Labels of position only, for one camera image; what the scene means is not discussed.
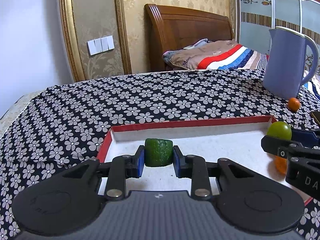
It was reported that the large orange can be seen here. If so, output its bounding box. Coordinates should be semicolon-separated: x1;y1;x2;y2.
273;156;287;176

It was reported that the green lime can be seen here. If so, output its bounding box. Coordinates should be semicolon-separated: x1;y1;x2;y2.
266;121;292;140

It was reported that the green cucumber piece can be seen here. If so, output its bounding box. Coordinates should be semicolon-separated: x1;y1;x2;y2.
144;138;173;167

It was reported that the small mandarin orange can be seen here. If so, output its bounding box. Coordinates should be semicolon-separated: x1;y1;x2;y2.
287;98;301;112

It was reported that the red shallow cardboard box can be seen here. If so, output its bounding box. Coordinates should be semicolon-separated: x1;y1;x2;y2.
96;115;315;207

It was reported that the blue electric kettle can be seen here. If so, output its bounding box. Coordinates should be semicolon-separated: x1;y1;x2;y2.
263;26;319;99

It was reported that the floral black white tablecloth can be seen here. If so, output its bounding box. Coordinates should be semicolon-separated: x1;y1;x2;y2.
1;69;319;239

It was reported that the striped folded blanket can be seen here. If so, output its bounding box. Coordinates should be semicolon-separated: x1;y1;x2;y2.
162;38;268;70

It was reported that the wooden bed headboard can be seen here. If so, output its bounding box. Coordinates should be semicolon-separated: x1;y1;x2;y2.
144;4;234;72

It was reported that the wardrobe with floral doors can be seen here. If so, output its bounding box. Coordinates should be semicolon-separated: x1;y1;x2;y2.
235;0;320;75

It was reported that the white wall switch panel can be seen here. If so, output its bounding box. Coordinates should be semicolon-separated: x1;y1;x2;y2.
87;35;115;56

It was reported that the golden wall frame moulding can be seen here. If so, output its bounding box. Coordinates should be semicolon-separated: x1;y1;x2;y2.
58;0;132;82

